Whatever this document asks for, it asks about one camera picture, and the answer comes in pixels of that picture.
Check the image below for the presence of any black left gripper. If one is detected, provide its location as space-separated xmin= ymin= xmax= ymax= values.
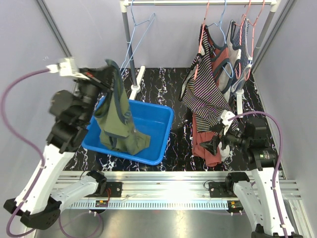
xmin=73 ymin=64 xmax=116 ymax=124

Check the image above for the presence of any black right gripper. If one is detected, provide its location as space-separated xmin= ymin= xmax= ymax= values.
xmin=200 ymin=122 xmax=251 ymax=156

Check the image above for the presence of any black white striped tank top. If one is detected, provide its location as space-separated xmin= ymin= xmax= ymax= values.
xmin=179 ymin=26 xmax=231 ymax=132

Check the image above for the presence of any green graphic tank top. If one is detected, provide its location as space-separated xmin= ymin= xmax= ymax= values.
xmin=94 ymin=59 xmax=151 ymax=155

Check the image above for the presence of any light blue wire hanger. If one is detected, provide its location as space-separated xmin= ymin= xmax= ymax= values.
xmin=120 ymin=0 xmax=156 ymax=75

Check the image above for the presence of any pink wire hanger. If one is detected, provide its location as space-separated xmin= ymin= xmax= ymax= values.
xmin=194 ymin=0 xmax=210 ymax=80

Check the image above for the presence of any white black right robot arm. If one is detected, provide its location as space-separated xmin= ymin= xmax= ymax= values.
xmin=200 ymin=118 xmax=300 ymax=238

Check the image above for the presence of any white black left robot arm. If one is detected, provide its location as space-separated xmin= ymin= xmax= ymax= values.
xmin=3 ymin=66 xmax=117 ymax=231

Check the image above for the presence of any navy striped tank top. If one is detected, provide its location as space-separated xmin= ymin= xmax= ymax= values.
xmin=231 ymin=18 xmax=253 ymax=93

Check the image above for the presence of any red graphic tank top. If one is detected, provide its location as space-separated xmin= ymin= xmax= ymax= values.
xmin=192 ymin=26 xmax=230 ymax=167

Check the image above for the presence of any white navy trimmed tank top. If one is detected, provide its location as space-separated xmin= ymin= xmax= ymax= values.
xmin=217 ymin=20 xmax=242 ymax=94

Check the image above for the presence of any blue hanger under red top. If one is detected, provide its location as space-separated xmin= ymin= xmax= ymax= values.
xmin=207 ymin=0 xmax=234 ymax=79

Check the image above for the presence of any pink hanger at right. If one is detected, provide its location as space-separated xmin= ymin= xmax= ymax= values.
xmin=234 ymin=0 xmax=265 ymax=80

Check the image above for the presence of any blue plastic bin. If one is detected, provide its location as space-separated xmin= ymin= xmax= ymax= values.
xmin=81 ymin=100 xmax=174 ymax=166

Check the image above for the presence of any grey clothes rack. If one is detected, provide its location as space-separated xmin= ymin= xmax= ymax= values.
xmin=109 ymin=0 xmax=279 ymax=101

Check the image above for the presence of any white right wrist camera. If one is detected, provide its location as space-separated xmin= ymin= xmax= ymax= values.
xmin=220 ymin=110 xmax=235 ymax=135

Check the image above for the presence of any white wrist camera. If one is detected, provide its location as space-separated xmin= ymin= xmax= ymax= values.
xmin=46 ymin=57 xmax=80 ymax=77
xmin=220 ymin=110 xmax=235 ymax=135

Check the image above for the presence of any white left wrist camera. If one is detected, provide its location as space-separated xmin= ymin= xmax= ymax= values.
xmin=46 ymin=57 xmax=80 ymax=77

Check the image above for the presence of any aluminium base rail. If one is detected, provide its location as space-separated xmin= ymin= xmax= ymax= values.
xmin=32 ymin=171 xmax=305 ymax=216

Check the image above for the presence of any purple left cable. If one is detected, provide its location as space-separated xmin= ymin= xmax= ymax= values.
xmin=1 ymin=69 xmax=104 ymax=237

